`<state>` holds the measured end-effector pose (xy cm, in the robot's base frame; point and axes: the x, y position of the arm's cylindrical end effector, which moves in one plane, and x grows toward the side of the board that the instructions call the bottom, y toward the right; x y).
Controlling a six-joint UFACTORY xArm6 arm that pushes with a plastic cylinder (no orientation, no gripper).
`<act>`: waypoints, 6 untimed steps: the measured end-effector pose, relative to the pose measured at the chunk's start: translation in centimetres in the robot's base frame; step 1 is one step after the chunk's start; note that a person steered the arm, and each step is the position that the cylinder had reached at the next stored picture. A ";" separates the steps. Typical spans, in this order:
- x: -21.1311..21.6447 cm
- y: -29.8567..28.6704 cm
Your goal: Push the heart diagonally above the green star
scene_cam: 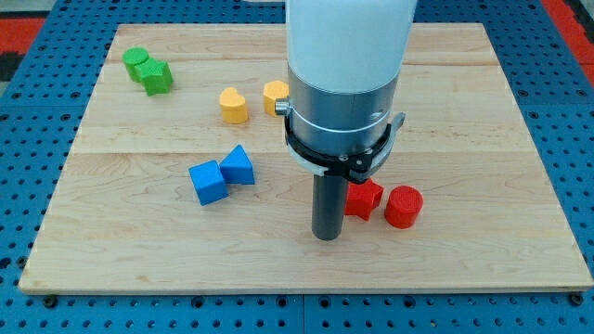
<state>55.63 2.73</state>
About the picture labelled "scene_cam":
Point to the green cylinder block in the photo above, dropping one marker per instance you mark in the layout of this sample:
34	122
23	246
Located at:
132	58

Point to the blue cube block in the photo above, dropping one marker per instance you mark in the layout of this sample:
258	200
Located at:
208	182

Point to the green star block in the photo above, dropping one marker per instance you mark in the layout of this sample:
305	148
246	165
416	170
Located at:
155	76

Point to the red cylinder block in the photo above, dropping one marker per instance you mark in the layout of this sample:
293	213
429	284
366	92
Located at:
403	207

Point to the blue triangle block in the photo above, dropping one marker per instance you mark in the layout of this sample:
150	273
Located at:
237	168

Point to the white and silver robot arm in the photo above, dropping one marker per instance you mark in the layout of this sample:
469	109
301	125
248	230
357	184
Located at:
344	59

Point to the yellow hexagon block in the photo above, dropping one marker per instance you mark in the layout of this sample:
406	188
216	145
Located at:
271	93

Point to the yellow heart block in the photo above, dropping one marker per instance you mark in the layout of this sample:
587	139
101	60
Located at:
233	106

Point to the light wooden board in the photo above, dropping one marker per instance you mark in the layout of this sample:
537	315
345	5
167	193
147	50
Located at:
125	217

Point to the red star block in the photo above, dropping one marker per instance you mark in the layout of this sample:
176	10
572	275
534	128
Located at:
363	199

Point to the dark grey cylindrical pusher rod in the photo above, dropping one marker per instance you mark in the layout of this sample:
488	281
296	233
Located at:
329	197

